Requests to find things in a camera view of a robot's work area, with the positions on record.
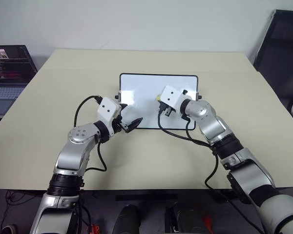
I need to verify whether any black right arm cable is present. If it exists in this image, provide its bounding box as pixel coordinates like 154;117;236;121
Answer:
157;89;237;198

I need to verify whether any brown shoe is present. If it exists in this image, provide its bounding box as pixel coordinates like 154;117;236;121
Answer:
0;224;22;234

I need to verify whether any black framed whiteboard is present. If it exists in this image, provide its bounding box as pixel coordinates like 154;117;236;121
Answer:
114;73;202;130

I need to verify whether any open grey laptop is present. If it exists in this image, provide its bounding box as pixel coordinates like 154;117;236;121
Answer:
0;44;38;116

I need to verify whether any thin floor cable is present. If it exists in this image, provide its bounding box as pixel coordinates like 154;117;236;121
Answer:
4;189;43;203

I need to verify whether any dark rounded shape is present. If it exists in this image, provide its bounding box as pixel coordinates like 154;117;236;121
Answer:
165;201;209;234
112;204;140;234

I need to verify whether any black chair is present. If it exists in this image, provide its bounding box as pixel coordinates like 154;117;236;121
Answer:
253;9;293;134

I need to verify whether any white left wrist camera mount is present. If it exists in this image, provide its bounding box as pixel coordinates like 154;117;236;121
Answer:
97;97;122;135

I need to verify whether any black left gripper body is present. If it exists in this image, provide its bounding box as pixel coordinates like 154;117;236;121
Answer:
111;111;128;135

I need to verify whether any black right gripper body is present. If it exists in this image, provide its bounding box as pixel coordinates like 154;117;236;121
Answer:
160;103;174;117

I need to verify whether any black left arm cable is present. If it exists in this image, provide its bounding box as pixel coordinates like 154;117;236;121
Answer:
73;95;107;172

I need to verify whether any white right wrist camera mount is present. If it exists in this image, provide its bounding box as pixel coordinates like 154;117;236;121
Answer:
159;85;186;110

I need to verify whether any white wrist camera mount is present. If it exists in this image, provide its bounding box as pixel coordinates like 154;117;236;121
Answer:
97;97;122;135
159;85;186;110

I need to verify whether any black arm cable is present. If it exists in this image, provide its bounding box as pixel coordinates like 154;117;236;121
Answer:
157;89;237;198
73;95;107;172

